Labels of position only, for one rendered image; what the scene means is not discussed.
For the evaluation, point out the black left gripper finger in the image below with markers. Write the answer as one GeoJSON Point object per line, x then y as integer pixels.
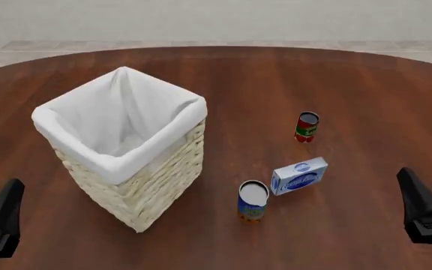
{"type": "Point", "coordinates": [4, 204]}

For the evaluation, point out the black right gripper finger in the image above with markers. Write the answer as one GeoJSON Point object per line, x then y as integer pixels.
{"type": "Point", "coordinates": [420, 197]}

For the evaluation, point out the red tomato sauce tin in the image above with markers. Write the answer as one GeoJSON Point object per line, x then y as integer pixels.
{"type": "Point", "coordinates": [306, 130]}

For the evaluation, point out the woven basket with white liner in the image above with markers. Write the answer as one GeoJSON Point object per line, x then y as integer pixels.
{"type": "Point", "coordinates": [163, 174]}

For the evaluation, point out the blue and white printed box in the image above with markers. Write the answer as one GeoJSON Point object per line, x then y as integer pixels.
{"type": "Point", "coordinates": [298, 178]}

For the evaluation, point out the blue and yellow tin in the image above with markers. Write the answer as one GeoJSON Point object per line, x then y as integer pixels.
{"type": "Point", "coordinates": [252, 206]}

